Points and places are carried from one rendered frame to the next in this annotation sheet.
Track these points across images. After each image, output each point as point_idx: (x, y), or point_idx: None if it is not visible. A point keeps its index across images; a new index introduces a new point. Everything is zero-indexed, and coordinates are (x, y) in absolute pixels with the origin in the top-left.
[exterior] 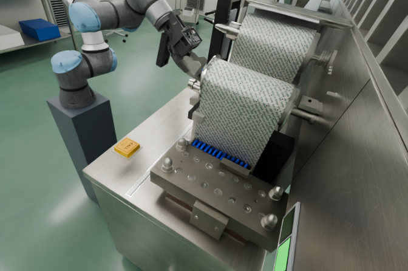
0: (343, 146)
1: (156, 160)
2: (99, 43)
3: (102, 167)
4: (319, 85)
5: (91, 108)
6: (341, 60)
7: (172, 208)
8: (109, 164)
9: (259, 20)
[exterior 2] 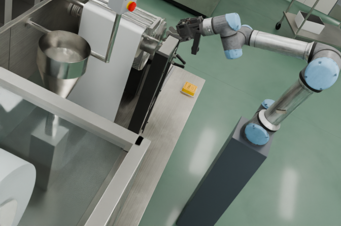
0: None
1: (167, 82)
2: (264, 111)
3: (196, 80)
4: (75, 17)
5: (237, 126)
6: None
7: None
8: (193, 81)
9: None
